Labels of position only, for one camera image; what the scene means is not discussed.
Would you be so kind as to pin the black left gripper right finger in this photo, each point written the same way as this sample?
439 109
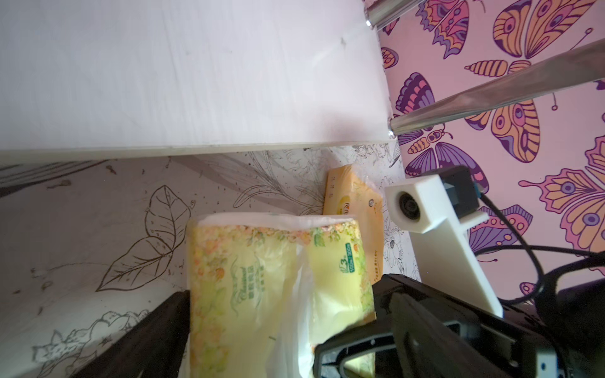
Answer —
427 348

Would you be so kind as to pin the yellow floral tissue pack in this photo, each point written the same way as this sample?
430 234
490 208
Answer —
268 289

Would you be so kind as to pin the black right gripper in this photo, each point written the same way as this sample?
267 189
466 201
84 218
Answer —
561 335

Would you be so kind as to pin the orange tissue pack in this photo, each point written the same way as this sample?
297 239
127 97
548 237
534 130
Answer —
349 191

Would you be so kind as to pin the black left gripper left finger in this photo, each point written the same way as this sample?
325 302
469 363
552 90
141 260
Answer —
153 348

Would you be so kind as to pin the white two-tier shelf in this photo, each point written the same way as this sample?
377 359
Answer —
91 80

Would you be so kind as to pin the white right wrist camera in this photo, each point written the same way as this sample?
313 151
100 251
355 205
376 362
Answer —
438 208

